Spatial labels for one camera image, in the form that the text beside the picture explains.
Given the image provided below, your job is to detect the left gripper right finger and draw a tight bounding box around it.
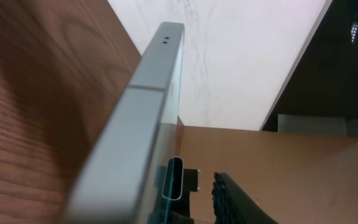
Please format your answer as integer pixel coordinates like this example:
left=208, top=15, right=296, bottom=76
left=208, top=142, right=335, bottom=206
left=211, top=172, right=278, bottom=224

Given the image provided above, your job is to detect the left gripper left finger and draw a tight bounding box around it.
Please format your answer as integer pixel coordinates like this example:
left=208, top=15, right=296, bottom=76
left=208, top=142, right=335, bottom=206
left=167, top=169, right=200, bottom=224

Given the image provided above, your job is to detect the smartphone with teal screen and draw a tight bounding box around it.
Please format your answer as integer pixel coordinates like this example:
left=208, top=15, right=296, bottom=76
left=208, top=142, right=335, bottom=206
left=62, top=22, right=185, bottom=224

